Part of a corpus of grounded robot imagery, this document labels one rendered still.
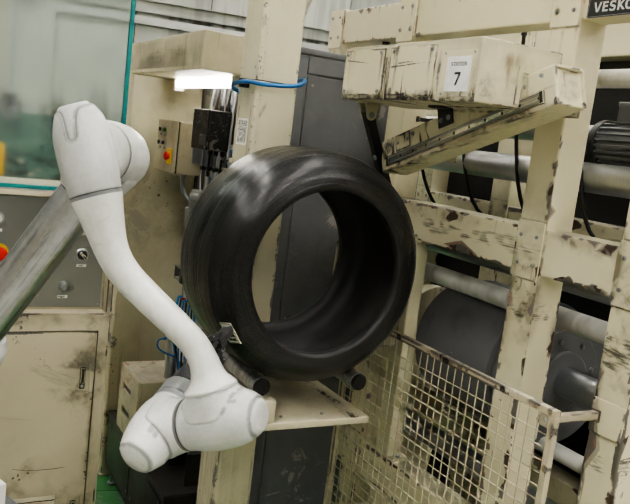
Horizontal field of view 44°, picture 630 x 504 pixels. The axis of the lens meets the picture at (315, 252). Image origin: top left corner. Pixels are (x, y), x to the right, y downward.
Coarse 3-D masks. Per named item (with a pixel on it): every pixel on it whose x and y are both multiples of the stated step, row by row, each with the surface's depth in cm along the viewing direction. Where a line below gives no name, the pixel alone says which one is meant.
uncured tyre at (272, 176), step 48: (240, 192) 183; (288, 192) 183; (336, 192) 221; (384, 192) 195; (192, 240) 192; (240, 240) 180; (384, 240) 219; (192, 288) 193; (240, 288) 181; (336, 288) 227; (384, 288) 218; (240, 336) 185; (288, 336) 222; (336, 336) 221; (384, 336) 204
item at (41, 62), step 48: (0, 0) 215; (48, 0) 221; (96, 0) 227; (0, 48) 218; (48, 48) 223; (96, 48) 229; (0, 96) 220; (48, 96) 226; (96, 96) 232; (0, 144) 222; (48, 144) 228
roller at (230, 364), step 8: (224, 352) 209; (232, 360) 204; (232, 368) 201; (240, 368) 198; (248, 368) 197; (240, 376) 197; (248, 376) 193; (256, 376) 191; (248, 384) 192; (256, 384) 189; (264, 384) 190; (264, 392) 190
